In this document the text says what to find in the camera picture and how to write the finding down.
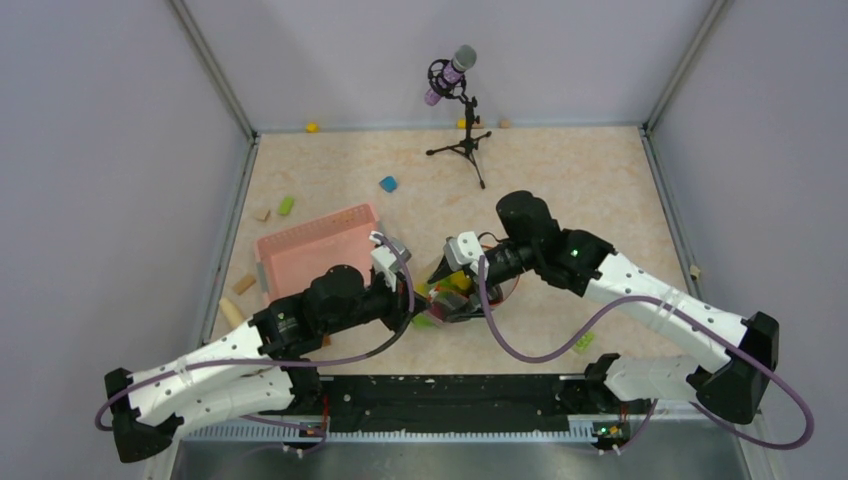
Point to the yellow mango toy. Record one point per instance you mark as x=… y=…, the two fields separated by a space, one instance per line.
x=457 y=282

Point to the small wooden cube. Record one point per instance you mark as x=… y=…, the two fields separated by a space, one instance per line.
x=261 y=215

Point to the pink plastic basket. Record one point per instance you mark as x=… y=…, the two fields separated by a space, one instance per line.
x=287 y=261

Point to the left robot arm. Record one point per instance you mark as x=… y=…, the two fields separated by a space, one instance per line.
x=259 y=366

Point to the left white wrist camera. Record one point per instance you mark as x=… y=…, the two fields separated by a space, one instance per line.
x=387 y=258

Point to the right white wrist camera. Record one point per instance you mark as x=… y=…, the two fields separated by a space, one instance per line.
x=463 y=252

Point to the green block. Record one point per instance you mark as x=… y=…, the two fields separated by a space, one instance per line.
x=285 y=206

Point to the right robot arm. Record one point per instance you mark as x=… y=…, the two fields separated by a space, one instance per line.
x=727 y=358

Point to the blue block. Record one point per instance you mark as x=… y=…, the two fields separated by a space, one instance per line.
x=388 y=184

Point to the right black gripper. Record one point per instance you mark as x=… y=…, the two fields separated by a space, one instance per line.
x=442 y=272

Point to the green cabbage toy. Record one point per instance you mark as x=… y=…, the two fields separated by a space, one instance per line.
x=423 y=321

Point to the clear zip top bag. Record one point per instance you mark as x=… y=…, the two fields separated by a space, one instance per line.
x=447 y=307

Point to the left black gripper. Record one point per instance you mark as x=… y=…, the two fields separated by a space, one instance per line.
x=399 y=305

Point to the wooden cylinder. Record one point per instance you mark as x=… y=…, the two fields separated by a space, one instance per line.
x=230 y=311

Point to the green lego brick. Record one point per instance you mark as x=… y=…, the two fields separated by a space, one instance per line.
x=583 y=343

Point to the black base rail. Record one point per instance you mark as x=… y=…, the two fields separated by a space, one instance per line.
x=501 y=403

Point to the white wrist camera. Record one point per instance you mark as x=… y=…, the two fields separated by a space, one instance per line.
x=387 y=258
x=463 y=252

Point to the wooden rectangular block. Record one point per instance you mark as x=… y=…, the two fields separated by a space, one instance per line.
x=243 y=284

